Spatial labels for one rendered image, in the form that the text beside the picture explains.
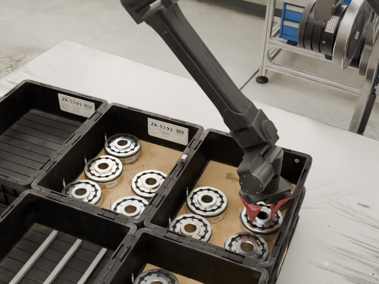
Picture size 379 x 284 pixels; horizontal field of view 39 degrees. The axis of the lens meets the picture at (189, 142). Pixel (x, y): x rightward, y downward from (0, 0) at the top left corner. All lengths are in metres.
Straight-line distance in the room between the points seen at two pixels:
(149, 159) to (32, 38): 2.61
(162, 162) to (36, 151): 0.36
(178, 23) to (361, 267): 0.81
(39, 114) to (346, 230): 0.98
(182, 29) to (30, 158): 0.69
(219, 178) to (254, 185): 0.34
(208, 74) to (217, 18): 3.14
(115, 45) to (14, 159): 2.36
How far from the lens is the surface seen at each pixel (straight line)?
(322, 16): 1.53
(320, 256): 1.50
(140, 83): 2.09
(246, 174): 1.13
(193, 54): 1.08
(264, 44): 3.34
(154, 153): 1.54
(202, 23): 4.15
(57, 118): 1.72
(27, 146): 1.62
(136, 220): 1.22
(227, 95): 1.12
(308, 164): 1.39
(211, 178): 1.47
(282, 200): 1.29
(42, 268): 1.29
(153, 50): 3.76
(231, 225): 1.35
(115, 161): 1.48
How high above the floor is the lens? 1.81
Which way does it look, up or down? 38 degrees down
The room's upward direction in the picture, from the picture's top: 2 degrees clockwise
